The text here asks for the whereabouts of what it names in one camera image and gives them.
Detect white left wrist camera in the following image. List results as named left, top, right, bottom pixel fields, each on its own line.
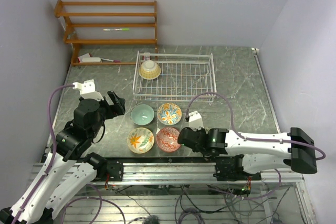
left=72, top=79, right=103, bottom=101

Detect red white card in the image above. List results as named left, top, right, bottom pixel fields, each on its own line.
left=78, top=53, right=91, bottom=62

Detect teal striped bowl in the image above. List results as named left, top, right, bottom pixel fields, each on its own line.
left=131, top=104, right=154, bottom=126

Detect aluminium rail frame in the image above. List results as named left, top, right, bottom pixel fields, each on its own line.
left=28, top=47, right=316, bottom=224

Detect white wire dish rack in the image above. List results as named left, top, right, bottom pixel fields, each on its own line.
left=132, top=52, right=217, bottom=103

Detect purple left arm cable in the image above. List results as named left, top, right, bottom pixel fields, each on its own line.
left=12, top=84, right=74, bottom=224

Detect pink white pen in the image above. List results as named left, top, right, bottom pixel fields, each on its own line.
left=101, top=58, right=121, bottom=63

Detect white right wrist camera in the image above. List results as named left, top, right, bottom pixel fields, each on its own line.
left=185, top=111, right=204, bottom=131

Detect orange flower leaf bowl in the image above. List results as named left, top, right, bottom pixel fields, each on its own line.
left=127, top=127, right=155, bottom=154

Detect white eraser block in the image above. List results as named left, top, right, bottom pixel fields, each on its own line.
left=82, top=57, right=102, bottom=63

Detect blue orange floral bowl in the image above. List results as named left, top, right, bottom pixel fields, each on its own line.
left=157, top=103, right=182, bottom=126

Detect green white pen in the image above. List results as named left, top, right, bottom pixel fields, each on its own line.
left=103, top=28, right=130, bottom=31

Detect yellow sun pattern bowl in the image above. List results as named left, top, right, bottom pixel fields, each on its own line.
left=139, top=60, right=161, bottom=80

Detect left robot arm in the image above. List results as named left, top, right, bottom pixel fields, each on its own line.
left=1, top=91, right=125, bottom=223

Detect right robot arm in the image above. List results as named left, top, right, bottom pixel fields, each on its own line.
left=177, top=127, right=317, bottom=181

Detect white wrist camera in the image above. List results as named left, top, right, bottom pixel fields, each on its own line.
left=185, top=111, right=204, bottom=131
left=72, top=79, right=103, bottom=101

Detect red patterned bowl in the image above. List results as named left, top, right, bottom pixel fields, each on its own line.
left=156, top=127, right=181, bottom=153

